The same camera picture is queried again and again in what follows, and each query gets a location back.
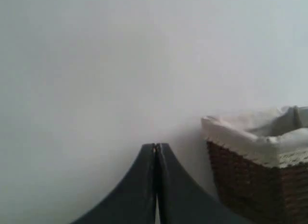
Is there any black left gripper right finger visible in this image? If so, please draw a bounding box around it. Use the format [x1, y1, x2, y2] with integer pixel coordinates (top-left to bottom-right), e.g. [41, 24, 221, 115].
[155, 143, 250, 224]

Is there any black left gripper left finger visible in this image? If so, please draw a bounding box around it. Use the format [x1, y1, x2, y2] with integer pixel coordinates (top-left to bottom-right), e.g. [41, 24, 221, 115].
[73, 144, 156, 224]

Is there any dark red wicker basket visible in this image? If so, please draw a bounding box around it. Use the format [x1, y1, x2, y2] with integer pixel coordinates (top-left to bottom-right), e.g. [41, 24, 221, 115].
[207, 142, 308, 224]

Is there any cream lace basket liner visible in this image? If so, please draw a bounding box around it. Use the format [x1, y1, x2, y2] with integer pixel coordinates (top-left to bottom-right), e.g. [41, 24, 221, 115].
[201, 106, 308, 168]

